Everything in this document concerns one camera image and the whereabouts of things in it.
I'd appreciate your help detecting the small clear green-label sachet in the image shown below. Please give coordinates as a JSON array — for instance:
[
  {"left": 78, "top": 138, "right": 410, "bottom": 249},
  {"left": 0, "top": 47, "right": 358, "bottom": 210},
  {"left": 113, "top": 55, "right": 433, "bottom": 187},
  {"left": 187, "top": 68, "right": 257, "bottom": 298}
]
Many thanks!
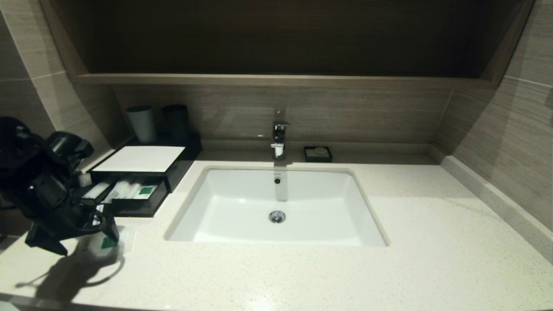
[{"left": 84, "top": 225, "right": 136, "bottom": 262}]

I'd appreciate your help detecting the black pull-out drawer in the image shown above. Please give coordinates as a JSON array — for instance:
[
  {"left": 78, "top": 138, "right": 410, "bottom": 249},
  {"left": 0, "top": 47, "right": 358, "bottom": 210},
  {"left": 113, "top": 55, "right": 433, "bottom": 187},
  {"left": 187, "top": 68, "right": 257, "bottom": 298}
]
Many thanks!
[{"left": 78, "top": 173, "right": 170, "bottom": 217}]

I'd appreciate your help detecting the black drawer box housing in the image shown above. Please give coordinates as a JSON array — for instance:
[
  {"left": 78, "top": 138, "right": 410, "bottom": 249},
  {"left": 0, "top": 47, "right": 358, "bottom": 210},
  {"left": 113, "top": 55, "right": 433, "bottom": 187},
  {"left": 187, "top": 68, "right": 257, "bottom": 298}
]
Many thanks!
[{"left": 89, "top": 145, "right": 194, "bottom": 194}]

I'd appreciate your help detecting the wide white wrapped packet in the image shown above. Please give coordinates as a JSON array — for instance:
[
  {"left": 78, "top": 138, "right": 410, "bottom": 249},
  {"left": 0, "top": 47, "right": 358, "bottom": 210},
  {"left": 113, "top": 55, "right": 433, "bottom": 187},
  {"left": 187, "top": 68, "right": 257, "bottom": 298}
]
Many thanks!
[{"left": 83, "top": 182, "right": 111, "bottom": 200}]

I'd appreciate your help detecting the flat white green-label packet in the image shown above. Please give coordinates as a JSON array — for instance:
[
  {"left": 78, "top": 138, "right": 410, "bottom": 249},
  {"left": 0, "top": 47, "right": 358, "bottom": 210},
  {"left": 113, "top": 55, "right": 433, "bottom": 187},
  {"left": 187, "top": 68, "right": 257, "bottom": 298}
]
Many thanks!
[{"left": 133, "top": 184, "right": 159, "bottom": 200}]

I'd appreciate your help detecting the white paper card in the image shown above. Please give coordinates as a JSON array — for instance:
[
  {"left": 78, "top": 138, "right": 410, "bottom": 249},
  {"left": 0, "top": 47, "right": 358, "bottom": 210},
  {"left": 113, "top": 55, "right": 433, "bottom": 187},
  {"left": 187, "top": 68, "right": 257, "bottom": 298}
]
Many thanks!
[{"left": 92, "top": 146, "right": 186, "bottom": 173}]

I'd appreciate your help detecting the pale grey cup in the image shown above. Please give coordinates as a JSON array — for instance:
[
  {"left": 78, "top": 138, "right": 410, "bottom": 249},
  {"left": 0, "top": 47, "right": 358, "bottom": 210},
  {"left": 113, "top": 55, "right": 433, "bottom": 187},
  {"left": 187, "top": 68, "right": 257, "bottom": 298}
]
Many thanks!
[{"left": 125, "top": 106, "right": 157, "bottom": 143}]

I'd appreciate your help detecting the black cup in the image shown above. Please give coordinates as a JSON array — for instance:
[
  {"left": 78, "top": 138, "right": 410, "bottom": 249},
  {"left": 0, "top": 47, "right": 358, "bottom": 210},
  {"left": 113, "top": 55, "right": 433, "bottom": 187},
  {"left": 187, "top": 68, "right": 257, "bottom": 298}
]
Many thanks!
[{"left": 162, "top": 104, "right": 190, "bottom": 143}]

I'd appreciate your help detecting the chrome faucet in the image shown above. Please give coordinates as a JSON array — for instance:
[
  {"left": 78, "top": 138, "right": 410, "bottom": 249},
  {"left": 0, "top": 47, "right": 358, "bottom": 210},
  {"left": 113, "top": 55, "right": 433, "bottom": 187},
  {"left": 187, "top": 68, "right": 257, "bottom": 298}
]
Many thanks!
[{"left": 270, "top": 109, "right": 291, "bottom": 161}]

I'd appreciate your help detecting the white ceramic sink basin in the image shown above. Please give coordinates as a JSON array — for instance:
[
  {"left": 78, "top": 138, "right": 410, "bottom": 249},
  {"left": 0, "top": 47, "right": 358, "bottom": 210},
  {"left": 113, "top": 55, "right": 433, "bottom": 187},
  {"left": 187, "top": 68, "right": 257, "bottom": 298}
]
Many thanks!
[{"left": 164, "top": 166, "right": 390, "bottom": 248}]

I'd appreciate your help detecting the black soap dish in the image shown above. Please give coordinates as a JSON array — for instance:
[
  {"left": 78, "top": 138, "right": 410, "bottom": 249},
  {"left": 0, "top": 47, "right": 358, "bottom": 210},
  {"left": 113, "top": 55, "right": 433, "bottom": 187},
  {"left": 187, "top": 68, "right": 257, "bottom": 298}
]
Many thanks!
[{"left": 304, "top": 146, "right": 333, "bottom": 163}]

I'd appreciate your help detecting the thin black camera cable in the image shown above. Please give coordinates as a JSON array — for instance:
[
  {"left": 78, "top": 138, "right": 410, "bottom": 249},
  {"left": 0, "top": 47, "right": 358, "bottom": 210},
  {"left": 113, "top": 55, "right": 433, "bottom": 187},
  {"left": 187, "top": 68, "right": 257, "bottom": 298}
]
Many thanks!
[{"left": 54, "top": 203, "right": 108, "bottom": 236}]

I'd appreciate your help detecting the wooden wall shelf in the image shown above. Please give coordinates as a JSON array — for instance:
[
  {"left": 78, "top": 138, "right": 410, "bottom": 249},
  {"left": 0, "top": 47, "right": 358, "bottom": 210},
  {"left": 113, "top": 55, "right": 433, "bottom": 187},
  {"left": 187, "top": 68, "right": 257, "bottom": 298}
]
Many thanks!
[{"left": 76, "top": 73, "right": 496, "bottom": 89}]

